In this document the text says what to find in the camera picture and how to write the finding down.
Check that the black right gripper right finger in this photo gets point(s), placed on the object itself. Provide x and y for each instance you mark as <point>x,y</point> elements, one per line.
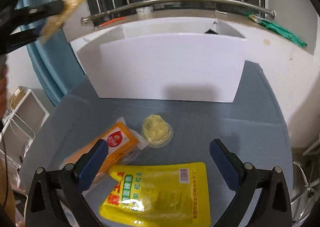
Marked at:
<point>273,207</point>

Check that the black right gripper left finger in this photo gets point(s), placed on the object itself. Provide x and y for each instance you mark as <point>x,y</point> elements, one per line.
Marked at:
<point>43,203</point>

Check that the tan cracker snack packet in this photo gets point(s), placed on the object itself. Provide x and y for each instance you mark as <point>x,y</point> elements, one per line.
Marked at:
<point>54,23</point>

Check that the yellow snack pouch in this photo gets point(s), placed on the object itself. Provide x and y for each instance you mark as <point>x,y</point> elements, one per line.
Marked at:
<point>162,195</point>

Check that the orange snack packet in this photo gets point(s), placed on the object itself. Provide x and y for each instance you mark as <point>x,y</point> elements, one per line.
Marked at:
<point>123,144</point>

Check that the blue curtain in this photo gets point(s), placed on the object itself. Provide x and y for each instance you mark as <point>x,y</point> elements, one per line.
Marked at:
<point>54,62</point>

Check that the white shelf unit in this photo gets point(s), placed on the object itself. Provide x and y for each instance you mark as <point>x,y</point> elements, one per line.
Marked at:
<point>25,117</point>

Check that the orange beaded tool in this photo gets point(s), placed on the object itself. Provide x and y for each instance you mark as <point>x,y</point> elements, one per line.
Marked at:
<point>112,21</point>

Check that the white tape roll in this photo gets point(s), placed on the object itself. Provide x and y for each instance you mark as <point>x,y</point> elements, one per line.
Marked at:
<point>144,10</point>

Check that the yellow jelly cup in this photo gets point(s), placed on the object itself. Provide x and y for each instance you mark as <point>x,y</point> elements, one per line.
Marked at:
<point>156,132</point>

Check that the white storage box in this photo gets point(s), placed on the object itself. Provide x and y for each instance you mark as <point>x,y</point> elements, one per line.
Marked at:
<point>178,59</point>

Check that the green packets on sill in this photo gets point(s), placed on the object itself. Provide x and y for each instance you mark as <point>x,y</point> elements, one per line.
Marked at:
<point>271,26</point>

